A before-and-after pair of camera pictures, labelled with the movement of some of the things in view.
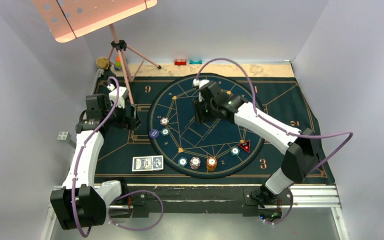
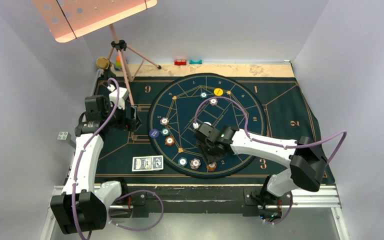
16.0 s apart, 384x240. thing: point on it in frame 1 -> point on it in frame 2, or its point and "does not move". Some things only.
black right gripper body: [205, 110] -> [209, 153]
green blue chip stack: [182, 161] does not move
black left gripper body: [119, 120] does not move
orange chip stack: [211, 163] does not move
